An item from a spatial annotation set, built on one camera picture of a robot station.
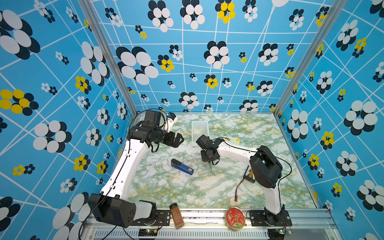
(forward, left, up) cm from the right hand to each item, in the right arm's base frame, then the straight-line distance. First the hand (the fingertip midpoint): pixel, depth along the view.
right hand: (207, 157), depth 94 cm
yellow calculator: (+12, -18, +1) cm, 22 cm away
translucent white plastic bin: (+23, +5, +1) cm, 24 cm away
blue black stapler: (-7, +15, +2) cm, 17 cm away
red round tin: (-34, -12, +2) cm, 36 cm away
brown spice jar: (-33, +15, +3) cm, 37 cm away
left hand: (-1, +17, +25) cm, 30 cm away
